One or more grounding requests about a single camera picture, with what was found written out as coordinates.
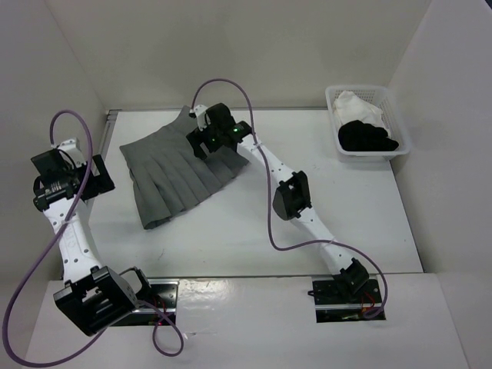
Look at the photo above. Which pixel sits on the white plastic basket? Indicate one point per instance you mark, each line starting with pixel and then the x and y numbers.
pixel 382 98

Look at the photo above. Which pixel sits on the black skirt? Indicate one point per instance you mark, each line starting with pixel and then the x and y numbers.
pixel 357 136

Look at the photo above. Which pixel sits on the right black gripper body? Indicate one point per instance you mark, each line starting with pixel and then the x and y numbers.
pixel 210 139

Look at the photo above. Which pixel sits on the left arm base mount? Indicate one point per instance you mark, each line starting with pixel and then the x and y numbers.
pixel 164 296

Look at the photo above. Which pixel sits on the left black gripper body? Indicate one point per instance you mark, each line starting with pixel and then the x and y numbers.
pixel 74 172

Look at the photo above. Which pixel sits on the grey pleated skirt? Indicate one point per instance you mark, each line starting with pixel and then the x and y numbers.
pixel 168 179

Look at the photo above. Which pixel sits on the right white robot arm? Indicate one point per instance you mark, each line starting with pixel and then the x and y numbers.
pixel 289 194

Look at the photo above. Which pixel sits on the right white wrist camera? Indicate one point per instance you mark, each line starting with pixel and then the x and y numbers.
pixel 199 112

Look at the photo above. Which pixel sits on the white folded cloth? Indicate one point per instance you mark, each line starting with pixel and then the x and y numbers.
pixel 347 107

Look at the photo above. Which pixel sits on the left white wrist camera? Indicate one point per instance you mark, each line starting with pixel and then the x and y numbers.
pixel 72 152

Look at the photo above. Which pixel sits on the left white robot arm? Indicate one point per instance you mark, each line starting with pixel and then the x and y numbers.
pixel 94 296

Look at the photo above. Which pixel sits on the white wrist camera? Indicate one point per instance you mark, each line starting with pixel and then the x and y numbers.
pixel 72 152
pixel 199 112

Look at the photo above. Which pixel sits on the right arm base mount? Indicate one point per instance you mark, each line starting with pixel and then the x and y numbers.
pixel 331 307

